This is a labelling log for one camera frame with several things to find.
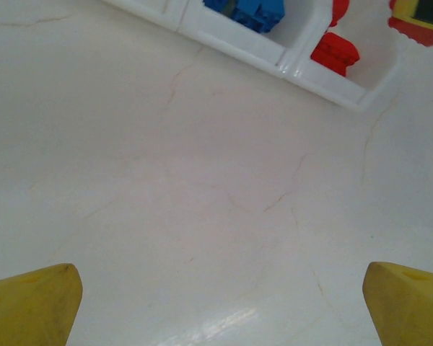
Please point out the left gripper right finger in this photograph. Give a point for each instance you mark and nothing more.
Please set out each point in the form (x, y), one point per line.
(411, 310)

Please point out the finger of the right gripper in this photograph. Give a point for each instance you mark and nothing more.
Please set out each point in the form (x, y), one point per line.
(425, 11)

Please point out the white three-compartment tray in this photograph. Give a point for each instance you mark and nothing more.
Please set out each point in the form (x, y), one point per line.
(245, 47)

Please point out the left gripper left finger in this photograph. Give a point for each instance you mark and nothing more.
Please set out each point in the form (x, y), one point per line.
(29, 310)

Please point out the blue square lego brick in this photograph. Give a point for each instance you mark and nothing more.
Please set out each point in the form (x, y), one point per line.
(260, 14)
(216, 5)

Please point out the red L-shaped lego brick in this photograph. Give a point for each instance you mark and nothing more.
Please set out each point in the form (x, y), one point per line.
(341, 11)

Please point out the red long lego brick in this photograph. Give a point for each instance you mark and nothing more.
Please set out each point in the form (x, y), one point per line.
(418, 34)
(333, 54)

